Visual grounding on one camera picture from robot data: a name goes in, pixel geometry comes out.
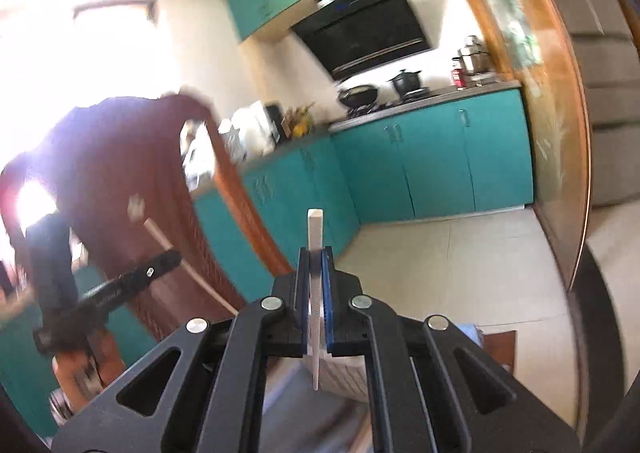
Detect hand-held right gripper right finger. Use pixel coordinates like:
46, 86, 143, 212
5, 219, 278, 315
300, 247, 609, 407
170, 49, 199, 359
320, 245, 583, 453

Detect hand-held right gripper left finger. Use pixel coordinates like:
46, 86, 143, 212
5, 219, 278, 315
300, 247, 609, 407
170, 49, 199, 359
50, 245, 321, 453

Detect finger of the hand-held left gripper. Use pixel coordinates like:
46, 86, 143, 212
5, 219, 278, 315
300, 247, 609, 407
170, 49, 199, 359
119, 248, 182, 295

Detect white slatted utensil holder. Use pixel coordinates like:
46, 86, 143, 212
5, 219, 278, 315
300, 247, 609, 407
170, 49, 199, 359
306, 350, 373, 404

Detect teal lower kitchen cabinets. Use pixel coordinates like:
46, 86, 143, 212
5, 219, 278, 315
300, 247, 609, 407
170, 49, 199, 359
192, 133, 361, 294
330, 87, 536, 221

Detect dark red wooden chair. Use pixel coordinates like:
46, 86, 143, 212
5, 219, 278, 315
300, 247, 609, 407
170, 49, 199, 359
0, 92, 296, 414

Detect cluster of condiment bottles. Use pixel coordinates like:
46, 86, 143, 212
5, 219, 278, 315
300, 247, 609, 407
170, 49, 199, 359
282, 103, 316, 139

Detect black countertop appliance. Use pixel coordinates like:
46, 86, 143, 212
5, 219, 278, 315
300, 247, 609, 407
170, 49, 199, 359
265, 104, 291, 144

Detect white kitchen appliance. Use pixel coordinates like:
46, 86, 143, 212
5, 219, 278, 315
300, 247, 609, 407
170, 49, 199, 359
232, 100, 278, 159

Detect black gas stove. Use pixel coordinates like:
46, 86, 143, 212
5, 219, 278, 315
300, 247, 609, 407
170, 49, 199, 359
345, 88, 433, 116

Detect black wok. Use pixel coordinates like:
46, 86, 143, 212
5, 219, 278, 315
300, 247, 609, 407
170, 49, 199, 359
336, 83, 381, 108

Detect black cooking pot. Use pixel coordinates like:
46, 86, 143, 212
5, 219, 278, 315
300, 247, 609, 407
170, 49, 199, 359
389, 69, 423, 96

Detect kitchen window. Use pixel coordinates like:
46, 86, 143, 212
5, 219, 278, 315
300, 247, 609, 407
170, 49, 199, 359
0, 0, 161, 159

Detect black range hood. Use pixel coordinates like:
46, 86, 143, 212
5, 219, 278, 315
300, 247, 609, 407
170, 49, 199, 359
290, 0, 433, 81

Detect wooden framed glass door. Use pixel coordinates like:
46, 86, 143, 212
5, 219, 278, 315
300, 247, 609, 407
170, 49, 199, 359
447, 0, 593, 291

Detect grey refrigerator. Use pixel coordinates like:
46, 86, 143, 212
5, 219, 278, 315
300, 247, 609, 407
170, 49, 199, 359
520, 0, 640, 206

